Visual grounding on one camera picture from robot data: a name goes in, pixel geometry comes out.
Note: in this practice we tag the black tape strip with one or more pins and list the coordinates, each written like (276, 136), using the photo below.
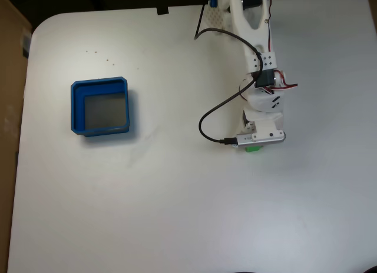
(162, 11)

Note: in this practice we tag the blue box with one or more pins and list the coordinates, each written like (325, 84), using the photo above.
(77, 108)

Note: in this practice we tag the white perforated base plate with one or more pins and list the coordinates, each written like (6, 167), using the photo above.
(215, 20)

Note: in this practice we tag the silver camera box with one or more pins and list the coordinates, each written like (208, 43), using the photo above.
(265, 140)

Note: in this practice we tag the brown cardboard panel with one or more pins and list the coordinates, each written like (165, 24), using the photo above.
(11, 108)

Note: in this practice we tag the green cube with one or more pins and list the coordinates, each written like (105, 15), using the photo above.
(254, 149)

